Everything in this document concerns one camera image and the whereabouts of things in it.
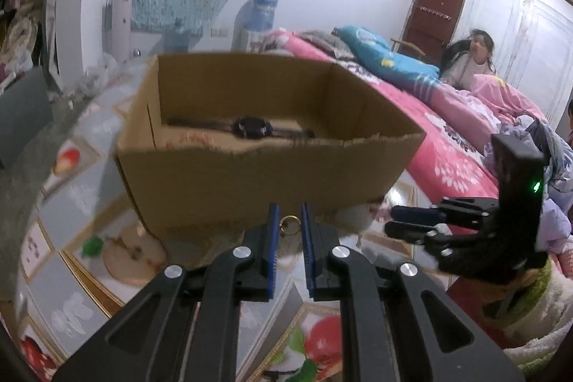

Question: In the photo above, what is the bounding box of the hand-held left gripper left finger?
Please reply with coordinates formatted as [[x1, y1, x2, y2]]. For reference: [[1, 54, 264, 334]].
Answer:
[[51, 203, 282, 382]]

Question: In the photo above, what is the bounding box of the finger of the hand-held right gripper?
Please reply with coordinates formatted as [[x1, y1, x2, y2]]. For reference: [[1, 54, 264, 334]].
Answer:
[[390, 198, 500, 226], [385, 222, 476, 263]]

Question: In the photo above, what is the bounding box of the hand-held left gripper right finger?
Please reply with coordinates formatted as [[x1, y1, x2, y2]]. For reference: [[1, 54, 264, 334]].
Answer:
[[301, 203, 526, 382]]

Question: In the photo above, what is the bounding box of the gold ring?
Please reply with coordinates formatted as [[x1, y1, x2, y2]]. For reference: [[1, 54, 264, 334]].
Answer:
[[280, 216, 302, 236]]

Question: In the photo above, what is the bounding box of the brown cardboard box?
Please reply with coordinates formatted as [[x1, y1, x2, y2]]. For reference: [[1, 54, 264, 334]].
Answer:
[[114, 51, 427, 231]]

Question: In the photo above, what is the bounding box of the dark blue smartwatch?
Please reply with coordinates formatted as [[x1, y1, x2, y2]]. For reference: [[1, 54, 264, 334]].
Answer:
[[167, 116, 315, 140]]

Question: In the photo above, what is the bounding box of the person's right forearm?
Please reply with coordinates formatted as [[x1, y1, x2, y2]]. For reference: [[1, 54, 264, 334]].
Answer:
[[483, 257, 569, 369]]

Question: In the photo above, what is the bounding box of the pile of clothes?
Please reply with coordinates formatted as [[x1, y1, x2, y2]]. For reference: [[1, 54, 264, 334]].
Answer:
[[486, 118, 573, 266]]

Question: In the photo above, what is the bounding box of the pink floral blanket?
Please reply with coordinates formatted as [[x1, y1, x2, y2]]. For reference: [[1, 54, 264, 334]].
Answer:
[[262, 28, 549, 204]]

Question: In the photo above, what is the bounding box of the blue patterned pillow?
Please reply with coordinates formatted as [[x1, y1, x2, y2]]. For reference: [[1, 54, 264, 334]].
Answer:
[[333, 25, 442, 85]]

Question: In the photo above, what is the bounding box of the wooden chair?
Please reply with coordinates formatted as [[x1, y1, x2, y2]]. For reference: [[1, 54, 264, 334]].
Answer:
[[390, 37, 426, 58]]

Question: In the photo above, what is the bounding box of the white wardrobe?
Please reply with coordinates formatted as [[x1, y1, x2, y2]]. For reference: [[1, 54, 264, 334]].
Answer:
[[466, 0, 573, 123]]

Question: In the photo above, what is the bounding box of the grey patterned pillow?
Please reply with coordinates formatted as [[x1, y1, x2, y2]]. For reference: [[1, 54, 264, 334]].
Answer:
[[298, 29, 356, 61]]

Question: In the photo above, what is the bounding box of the brown wooden door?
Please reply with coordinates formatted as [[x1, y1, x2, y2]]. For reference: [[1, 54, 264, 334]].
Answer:
[[400, 0, 468, 61]]

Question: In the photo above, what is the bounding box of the white water dispenser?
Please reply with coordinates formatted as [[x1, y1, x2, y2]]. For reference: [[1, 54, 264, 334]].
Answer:
[[232, 28, 269, 54]]

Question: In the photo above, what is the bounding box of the small blue water jug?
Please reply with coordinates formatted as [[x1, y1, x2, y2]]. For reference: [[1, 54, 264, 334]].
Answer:
[[163, 19, 191, 54]]

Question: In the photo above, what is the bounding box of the clear plastic bag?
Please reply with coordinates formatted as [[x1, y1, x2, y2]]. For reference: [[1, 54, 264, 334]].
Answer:
[[85, 53, 119, 90]]

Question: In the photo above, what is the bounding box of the grey board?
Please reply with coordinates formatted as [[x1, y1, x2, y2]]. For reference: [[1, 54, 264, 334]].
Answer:
[[0, 66, 54, 170]]

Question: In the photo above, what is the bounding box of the floral cloth bundle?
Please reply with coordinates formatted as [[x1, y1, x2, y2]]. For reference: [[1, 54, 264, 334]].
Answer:
[[0, 13, 39, 74]]

